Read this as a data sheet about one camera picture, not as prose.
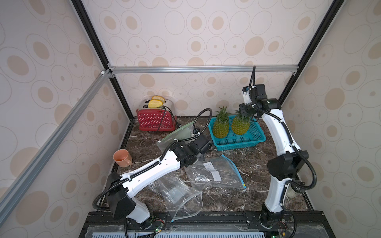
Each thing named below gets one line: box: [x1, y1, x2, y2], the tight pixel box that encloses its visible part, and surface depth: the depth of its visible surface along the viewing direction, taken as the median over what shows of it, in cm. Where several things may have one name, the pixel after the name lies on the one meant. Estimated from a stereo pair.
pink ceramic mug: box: [113, 148, 133, 168], surface depth 90 cm
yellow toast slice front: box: [148, 99, 163, 109], surface depth 105 cm
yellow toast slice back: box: [151, 95, 166, 104], surface depth 108 cm
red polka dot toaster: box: [135, 98, 178, 132], surface depth 105 cm
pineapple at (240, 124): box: [231, 110, 251, 135], surface depth 91 cm
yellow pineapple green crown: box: [213, 106, 232, 139], surface depth 99 cm
